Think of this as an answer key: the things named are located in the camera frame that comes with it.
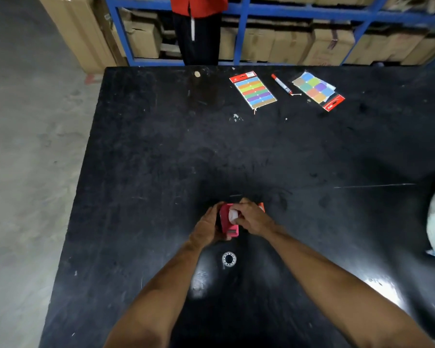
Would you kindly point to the person's right hand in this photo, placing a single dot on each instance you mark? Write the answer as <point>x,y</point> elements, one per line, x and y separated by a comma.
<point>253,217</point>

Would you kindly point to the person's left hand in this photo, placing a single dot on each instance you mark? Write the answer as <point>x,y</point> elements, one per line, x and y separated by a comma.
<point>206,230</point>

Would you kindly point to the orange tape dispenser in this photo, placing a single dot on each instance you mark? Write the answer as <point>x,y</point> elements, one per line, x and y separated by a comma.
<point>261,206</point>

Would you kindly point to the pink tape dispenser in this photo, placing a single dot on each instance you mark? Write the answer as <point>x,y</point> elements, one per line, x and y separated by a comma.
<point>225,222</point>

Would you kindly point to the person's left forearm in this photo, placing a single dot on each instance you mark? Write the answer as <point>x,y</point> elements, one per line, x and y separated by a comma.
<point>159,300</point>

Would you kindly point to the person's right forearm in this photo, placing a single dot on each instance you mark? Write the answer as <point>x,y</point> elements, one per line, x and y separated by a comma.
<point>348,297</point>

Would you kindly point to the striped colour sticky note pack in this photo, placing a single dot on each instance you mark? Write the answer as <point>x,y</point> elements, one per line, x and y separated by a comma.
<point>253,91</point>

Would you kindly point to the red marker pen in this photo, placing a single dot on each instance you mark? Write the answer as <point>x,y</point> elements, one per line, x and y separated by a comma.
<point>281,84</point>

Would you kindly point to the pastel squares sticky note pack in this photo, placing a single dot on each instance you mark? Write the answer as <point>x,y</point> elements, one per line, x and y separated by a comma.
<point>315,86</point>

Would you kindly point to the row of shelved cardboard boxes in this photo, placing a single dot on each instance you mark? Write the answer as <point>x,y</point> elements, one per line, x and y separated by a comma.
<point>286,43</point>

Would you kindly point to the blue metal shelf rack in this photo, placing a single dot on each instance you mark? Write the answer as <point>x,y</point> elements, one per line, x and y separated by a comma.
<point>241,39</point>

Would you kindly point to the tall open cardboard carton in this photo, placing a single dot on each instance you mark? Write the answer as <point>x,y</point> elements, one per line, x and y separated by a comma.
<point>79,32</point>

